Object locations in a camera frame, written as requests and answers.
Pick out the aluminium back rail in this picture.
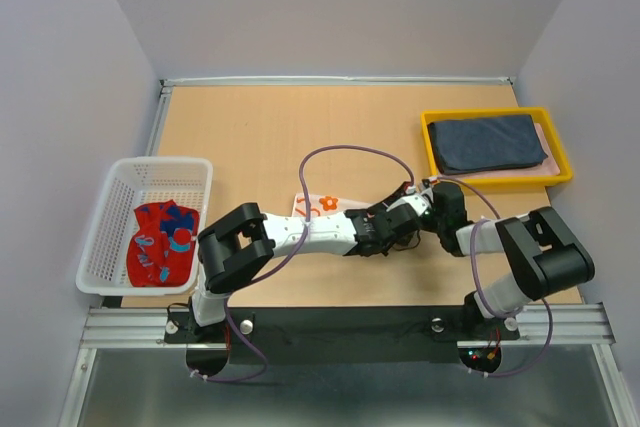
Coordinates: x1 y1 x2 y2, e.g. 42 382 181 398
161 75 513 88

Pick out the aluminium front rail frame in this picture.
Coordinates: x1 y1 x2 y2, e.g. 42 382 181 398
80 304 616 349

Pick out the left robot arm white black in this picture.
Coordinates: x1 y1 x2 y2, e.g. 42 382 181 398
165 183 433 342

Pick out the aluminium left side rail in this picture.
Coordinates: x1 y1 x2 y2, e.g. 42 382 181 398
145 87 173 156

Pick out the dark blue-grey towel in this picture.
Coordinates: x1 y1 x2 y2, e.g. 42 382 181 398
427 114 547 175

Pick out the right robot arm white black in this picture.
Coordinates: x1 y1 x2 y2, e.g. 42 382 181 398
421 177 595 337

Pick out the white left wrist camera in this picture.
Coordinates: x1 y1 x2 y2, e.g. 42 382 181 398
387 182 433 216

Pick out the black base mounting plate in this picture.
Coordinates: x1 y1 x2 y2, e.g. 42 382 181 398
164 305 519 378

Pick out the red patterned towel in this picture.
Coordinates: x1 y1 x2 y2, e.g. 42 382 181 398
126 200 200 288

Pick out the aluminium rail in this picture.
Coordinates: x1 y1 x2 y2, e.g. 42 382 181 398
161 75 513 88
145 87 173 156

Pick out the pink folded towel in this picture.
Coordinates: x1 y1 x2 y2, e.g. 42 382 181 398
468 123 560 179

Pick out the yellow plastic tray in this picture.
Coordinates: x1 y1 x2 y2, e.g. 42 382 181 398
420 107 573 191

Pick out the orange white patterned towel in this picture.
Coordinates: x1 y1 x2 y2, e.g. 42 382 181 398
291 192 370 218

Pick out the white plastic basket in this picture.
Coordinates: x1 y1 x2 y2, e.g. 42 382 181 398
76 156 213 297

